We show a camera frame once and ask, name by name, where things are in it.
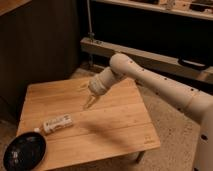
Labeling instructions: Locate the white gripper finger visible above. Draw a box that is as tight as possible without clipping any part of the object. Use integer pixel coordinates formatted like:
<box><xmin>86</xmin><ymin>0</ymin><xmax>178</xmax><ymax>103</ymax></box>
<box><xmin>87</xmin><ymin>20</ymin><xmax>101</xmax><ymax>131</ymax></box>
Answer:
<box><xmin>91</xmin><ymin>96</ymin><xmax>99</xmax><ymax>104</ymax></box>
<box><xmin>83</xmin><ymin>95</ymin><xmax>92</xmax><ymax>110</ymax></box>

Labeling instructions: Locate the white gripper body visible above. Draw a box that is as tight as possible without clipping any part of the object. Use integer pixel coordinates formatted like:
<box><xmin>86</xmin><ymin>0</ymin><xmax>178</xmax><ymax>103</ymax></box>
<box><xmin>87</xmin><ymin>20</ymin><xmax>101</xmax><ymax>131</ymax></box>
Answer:
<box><xmin>88</xmin><ymin>76</ymin><xmax>107</xmax><ymax>96</ymax></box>

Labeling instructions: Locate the white plastic bottle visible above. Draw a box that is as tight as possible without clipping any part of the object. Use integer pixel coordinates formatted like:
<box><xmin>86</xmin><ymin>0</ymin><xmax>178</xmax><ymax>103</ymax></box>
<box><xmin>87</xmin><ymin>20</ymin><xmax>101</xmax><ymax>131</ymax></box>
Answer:
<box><xmin>34</xmin><ymin>114</ymin><xmax>73</xmax><ymax>135</ymax></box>

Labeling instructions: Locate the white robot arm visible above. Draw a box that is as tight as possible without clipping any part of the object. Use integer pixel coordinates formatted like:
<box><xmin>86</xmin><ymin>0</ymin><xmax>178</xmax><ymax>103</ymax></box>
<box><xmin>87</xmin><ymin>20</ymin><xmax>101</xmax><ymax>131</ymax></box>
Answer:
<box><xmin>85</xmin><ymin>53</ymin><xmax>213</xmax><ymax>171</ymax></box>

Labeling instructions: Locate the black ceramic bowl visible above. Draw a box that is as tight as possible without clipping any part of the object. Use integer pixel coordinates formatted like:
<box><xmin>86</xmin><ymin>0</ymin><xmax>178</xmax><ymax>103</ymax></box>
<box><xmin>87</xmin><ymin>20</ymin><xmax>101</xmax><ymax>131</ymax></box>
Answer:
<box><xmin>3</xmin><ymin>132</ymin><xmax>47</xmax><ymax>171</ymax></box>

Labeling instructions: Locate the wooden table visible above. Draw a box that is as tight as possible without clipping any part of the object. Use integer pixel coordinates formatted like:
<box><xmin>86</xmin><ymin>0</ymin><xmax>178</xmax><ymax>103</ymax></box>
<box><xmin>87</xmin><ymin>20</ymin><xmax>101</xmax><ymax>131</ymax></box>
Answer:
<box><xmin>18</xmin><ymin>78</ymin><xmax>160</xmax><ymax>171</ymax></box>

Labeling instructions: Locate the metal vertical pole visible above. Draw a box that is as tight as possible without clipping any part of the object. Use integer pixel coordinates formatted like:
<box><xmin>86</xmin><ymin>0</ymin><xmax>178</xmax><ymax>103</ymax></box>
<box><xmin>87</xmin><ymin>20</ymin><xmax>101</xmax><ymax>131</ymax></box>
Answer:
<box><xmin>86</xmin><ymin>0</ymin><xmax>94</xmax><ymax>42</ymax></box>

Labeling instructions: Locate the long wooden beam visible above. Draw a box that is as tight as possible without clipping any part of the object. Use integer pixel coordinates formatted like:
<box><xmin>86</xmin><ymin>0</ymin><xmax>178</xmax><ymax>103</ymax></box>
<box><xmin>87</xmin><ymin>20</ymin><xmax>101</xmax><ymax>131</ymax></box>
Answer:
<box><xmin>80</xmin><ymin>37</ymin><xmax>213</xmax><ymax>84</ymax></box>

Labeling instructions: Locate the upper wooden shelf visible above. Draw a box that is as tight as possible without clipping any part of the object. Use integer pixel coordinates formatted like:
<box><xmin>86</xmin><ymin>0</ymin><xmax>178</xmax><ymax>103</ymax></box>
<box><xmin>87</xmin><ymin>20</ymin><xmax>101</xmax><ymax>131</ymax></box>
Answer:
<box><xmin>93</xmin><ymin>0</ymin><xmax>213</xmax><ymax>21</ymax></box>

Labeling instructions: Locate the black handle strap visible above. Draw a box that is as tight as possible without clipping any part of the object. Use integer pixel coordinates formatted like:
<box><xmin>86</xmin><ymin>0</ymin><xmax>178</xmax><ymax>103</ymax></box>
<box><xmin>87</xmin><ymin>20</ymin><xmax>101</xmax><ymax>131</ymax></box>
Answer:
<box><xmin>177</xmin><ymin>57</ymin><xmax>211</xmax><ymax>71</ymax></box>

